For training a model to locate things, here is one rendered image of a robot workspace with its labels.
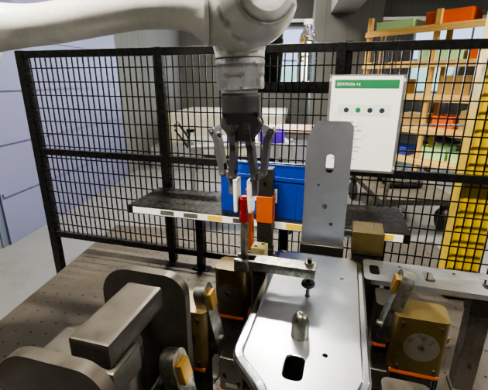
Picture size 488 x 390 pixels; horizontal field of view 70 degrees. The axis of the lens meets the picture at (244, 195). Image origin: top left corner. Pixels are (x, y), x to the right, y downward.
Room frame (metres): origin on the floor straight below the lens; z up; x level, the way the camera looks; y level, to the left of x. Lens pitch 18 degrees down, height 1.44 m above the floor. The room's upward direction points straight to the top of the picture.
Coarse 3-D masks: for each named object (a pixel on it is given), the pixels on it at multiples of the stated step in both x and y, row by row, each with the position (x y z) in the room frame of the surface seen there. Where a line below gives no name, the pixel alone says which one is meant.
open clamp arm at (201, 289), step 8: (200, 288) 0.51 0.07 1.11; (208, 288) 0.52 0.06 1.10; (200, 296) 0.50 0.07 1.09; (208, 296) 0.50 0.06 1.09; (216, 296) 0.52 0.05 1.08; (200, 304) 0.50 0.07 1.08; (208, 304) 0.50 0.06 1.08; (216, 304) 0.51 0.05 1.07; (208, 312) 0.50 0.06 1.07; (216, 312) 0.52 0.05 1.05; (208, 320) 0.49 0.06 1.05; (216, 320) 0.51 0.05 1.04; (208, 328) 0.50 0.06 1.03; (216, 328) 0.50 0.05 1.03; (208, 336) 0.50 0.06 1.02; (216, 336) 0.50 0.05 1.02; (224, 336) 0.51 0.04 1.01; (208, 344) 0.50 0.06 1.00; (216, 344) 0.49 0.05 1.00; (224, 344) 0.51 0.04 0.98; (208, 352) 0.50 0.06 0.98; (216, 352) 0.49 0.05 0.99
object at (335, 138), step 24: (312, 144) 0.91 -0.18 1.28; (336, 144) 0.89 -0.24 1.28; (312, 168) 0.90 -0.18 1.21; (336, 168) 0.89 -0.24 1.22; (312, 192) 0.90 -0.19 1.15; (336, 192) 0.89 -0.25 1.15; (312, 216) 0.90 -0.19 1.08; (336, 216) 0.88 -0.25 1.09; (312, 240) 0.90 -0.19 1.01; (336, 240) 0.88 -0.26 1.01
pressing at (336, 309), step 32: (288, 256) 0.82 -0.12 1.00; (320, 256) 0.82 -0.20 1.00; (288, 288) 0.67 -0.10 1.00; (320, 288) 0.67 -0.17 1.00; (352, 288) 0.67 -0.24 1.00; (256, 320) 0.56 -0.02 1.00; (288, 320) 0.56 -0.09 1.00; (320, 320) 0.56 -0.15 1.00; (352, 320) 0.56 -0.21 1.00; (256, 352) 0.48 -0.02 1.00; (288, 352) 0.48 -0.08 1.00; (320, 352) 0.48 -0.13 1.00; (352, 352) 0.48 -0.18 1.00; (256, 384) 0.41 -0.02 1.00; (288, 384) 0.41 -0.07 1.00; (320, 384) 0.41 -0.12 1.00; (352, 384) 0.41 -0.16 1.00
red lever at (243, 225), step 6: (240, 198) 0.68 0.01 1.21; (246, 198) 0.68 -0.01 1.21; (240, 204) 0.67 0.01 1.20; (246, 204) 0.67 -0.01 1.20; (240, 210) 0.67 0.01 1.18; (246, 210) 0.67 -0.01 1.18; (240, 216) 0.67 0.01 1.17; (246, 216) 0.67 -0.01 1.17; (240, 222) 0.68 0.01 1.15; (246, 222) 0.67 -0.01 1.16; (240, 228) 0.68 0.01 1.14; (246, 228) 0.67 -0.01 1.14; (240, 234) 0.68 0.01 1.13; (246, 234) 0.67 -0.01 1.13; (240, 240) 0.68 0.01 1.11; (246, 240) 0.67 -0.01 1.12; (246, 246) 0.67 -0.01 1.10; (246, 252) 0.67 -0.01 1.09; (246, 258) 0.67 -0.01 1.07
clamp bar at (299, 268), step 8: (256, 256) 0.68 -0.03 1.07; (264, 256) 0.68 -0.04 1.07; (272, 256) 0.68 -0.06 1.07; (256, 264) 0.65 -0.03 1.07; (264, 264) 0.65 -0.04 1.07; (272, 264) 0.65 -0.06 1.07; (280, 264) 0.65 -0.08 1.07; (288, 264) 0.65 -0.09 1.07; (296, 264) 0.65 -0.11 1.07; (304, 264) 0.64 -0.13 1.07; (312, 264) 0.63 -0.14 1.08; (272, 272) 0.64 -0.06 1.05; (280, 272) 0.64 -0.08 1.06; (288, 272) 0.63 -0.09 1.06; (296, 272) 0.63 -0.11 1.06; (304, 272) 0.63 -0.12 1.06; (312, 272) 0.62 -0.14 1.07; (304, 280) 0.64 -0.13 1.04; (312, 280) 0.64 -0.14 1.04
